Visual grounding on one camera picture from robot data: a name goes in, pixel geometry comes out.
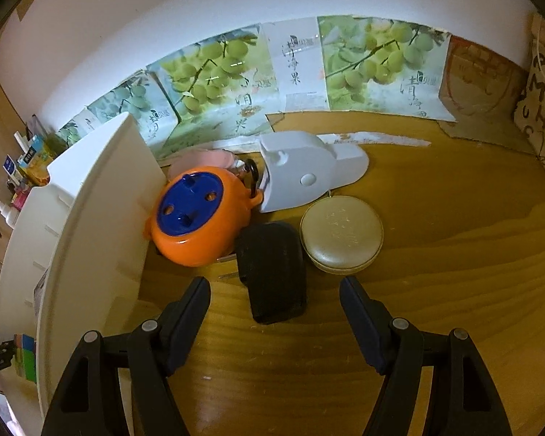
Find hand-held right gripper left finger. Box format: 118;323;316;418
41;276;212;436

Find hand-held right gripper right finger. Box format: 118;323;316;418
339;276;512;436

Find multicoloured puzzle cube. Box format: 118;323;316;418
13;334;38;380

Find round gold tin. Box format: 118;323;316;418
299;194;384;274

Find black power adapter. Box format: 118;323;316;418
218;220;308;325

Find white plastic basket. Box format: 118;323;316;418
0;111;169;428

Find white plastic device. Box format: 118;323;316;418
258;131;370;213

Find orange round socket blue top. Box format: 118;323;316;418
144;166;264;268

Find white plastic bottle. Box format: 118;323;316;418
0;200;19;228

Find small dark object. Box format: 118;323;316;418
236;157;261;192

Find pink plastic container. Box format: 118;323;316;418
169;148;239;178

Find orange juice carton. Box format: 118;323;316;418
18;134;57;187

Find grape print flattened carton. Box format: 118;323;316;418
57;15;457;160

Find brown cardboard sheet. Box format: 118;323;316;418
436;34;534;155

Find beige tape piece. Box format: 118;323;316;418
16;0;41;21

